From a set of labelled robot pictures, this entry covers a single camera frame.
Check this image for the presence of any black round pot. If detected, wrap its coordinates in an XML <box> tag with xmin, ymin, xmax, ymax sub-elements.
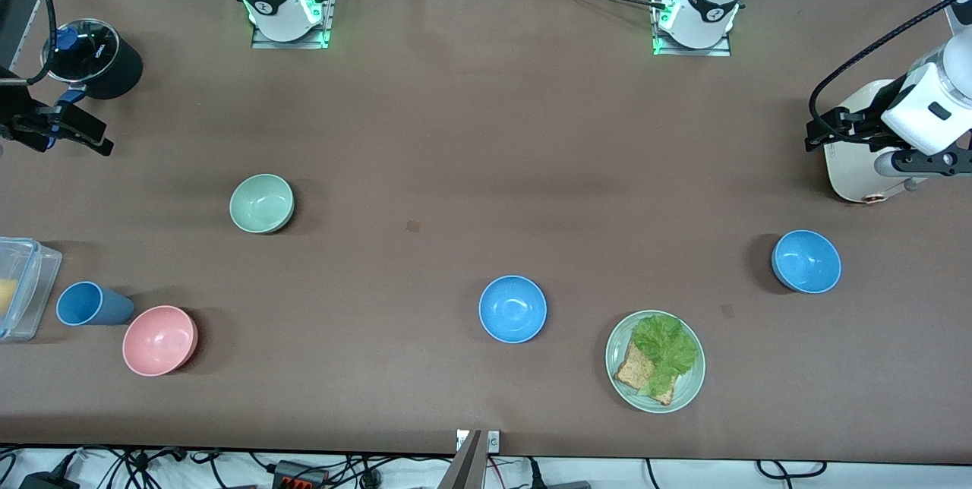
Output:
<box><xmin>42</xmin><ymin>18</ymin><xmax>122</xmax><ymax>85</ymax></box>

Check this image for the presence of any black orange power strip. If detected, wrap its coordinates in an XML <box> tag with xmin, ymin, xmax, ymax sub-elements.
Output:
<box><xmin>272</xmin><ymin>460</ymin><xmax>329</xmax><ymax>489</ymax></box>

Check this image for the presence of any grey camera pole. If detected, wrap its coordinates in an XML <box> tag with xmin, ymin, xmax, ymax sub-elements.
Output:
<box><xmin>436</xmin><ymin>430</ymin><xmax>487</xmax><ymax>489</ymax></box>

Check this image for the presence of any blue bowl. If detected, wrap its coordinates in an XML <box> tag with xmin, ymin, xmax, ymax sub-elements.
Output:
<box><xmin>478</xmin><ymin>275</ymin><xmax>548</xmax><ymax>344</ymax></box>
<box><xmin>771</xmin><ymin>229</ymin><xmax>842</xmax><ymax>295</ymax></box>

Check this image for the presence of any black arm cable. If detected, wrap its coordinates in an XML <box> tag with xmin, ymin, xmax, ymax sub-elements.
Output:
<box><xmin>807</xmin><ymin>0</ymin><xmax>972</xmax><ymax>142</ymax></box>
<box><xmin>14</xmin><ymin>0</ymin><xmax>59</xmax><ymax>87</ymax></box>

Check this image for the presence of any pale green plate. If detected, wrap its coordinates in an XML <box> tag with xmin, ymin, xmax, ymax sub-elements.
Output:
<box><xmin>605</xmin><ymin>310</ymin><xmax>706</xmax><ymax>414</ymax></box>

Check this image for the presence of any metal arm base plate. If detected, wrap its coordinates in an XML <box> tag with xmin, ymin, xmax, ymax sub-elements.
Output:
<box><xmin>251</xmin><ymin>0</ymin><xmax>333</xmax><ymax>50</ymax></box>
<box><xmin>652</xmin><ymin>0</ymin><xmax>733</xmax><ymax>58</ymax></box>

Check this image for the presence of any clear plastic food container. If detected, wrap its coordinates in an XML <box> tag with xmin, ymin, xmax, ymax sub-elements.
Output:
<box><xmin>0</xmin><ymin>237</ymin><xmax>63</xmax><ymax>343</ymax></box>

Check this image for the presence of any pink bowl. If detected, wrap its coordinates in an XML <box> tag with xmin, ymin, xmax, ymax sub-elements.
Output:
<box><xmin>122</xmin><ymin>305</ymin><xmax>200</xmax><ymax>377</ymax></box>

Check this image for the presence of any blue plastic cup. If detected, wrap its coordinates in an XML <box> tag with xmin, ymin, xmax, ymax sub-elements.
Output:
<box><xmin>56</xmin><ymin>281</ymin><xmax>135</xmax><ymax>327</ymax></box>

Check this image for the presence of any pale green bowl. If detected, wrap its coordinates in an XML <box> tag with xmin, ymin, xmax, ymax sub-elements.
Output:
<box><xmin>229</xmin><ymin>173</ymin><xmax>295</xmax><ymax>235</ymax></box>

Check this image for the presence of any blue utensil handle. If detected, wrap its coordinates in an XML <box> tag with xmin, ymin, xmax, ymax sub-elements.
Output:
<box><xmin>42</xmin><ymin>18</ymin><xmax>144</xmax><ymax>150</ymax></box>

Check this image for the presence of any green lettuce leaf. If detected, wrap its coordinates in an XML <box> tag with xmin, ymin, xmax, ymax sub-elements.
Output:
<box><xmin>632</xmin><ymin>313</ymin><xmax>700</xmax><ymax>397</ymax></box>

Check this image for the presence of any brown bread slice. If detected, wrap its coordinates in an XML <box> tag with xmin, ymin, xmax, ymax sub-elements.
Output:
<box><xmin>614</xmin><ymin>341</ymin><xmax>677</xmax><ymax>406</ymax></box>

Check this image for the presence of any black power adapter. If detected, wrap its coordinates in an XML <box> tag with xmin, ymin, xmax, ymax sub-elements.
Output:
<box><xmin>18</xmin><ymin>472</ymin><xmax>78</xmax><ymax>489</ymax></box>

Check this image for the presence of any aluminium table edge bracket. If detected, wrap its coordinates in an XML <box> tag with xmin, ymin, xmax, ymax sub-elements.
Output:
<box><xmin>456</xmin><ymin>429</ymin><xmax>501</xmax><ymax>453</ymax></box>

